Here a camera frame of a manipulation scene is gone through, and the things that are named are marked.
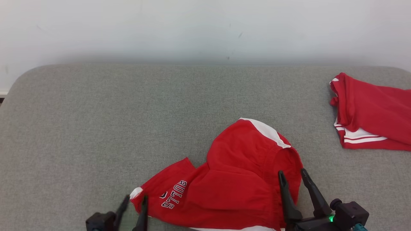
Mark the red Bulls basketball jersey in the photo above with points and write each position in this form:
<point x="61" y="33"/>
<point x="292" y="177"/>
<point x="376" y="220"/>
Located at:
<point x="375" y="112"/>

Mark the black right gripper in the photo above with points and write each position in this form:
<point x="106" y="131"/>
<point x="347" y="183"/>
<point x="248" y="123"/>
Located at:
<point x="314" y="224"/>

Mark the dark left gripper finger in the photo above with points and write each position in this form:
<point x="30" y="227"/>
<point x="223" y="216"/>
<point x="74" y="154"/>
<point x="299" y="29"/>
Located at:
<point x="142" y="215"/>
<point x="122" y="207"/>

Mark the red white basketball shorts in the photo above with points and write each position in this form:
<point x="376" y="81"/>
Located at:
<point x="231" y="179"/>

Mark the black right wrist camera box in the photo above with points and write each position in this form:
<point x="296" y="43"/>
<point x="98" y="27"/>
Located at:
<point x="351" y="213"/>

